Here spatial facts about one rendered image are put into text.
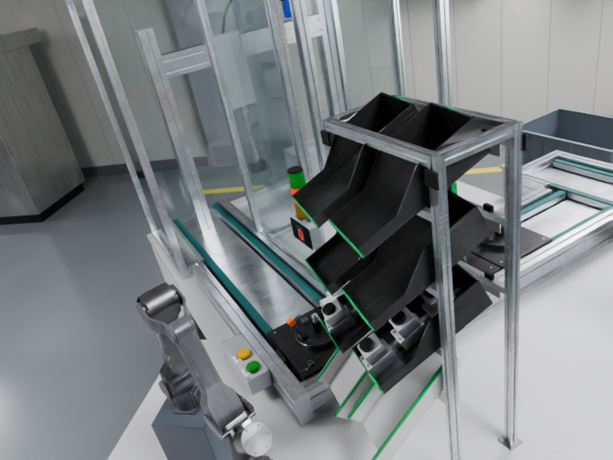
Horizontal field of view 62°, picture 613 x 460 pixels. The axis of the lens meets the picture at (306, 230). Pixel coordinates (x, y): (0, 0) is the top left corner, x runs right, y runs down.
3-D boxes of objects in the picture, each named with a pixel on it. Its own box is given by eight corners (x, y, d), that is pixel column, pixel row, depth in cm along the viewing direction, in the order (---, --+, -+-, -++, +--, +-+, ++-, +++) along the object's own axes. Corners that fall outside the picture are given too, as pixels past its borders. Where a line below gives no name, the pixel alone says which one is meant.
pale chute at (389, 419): (387, 465, 110) (372, 462, 108) (361, 421, 121) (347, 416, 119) (463, 362, 104) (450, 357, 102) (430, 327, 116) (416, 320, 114)
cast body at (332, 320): (335, 339, 117) (318, 321, 113) (329, 326, 121) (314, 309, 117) (365, 318, 116) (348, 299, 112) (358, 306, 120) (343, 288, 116)
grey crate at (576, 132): (607, 194, 260) (612, 151, 249) (509, 164, 310) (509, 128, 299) (659, 166, 275) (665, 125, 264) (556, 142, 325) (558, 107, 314)
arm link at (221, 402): (133, 304, 102) (146, 305, 93) (170, 284, 106) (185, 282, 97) (200, 427, 106) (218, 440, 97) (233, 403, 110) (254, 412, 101)
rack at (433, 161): (456, 491, 115) (434, 162, 77) (363, 393, 145) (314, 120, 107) (523, 442, 123) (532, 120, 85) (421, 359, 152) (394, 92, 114)
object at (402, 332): (406, 351, 104) (390, 332, 101) (396, 339, 108) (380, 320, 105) (438, 325, 104) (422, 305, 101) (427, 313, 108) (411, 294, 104)
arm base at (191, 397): (171, 412, 124) (163, 395, 121) (181, 392, 130) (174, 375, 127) (196, 414, 122) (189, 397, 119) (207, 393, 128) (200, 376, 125)
